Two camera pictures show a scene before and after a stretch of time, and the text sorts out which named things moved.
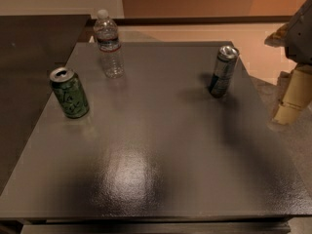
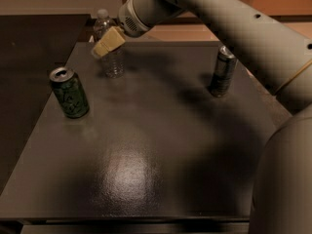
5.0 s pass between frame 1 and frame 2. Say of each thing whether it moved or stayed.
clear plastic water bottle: stayed
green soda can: stayed
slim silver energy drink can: stayed
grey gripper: moved
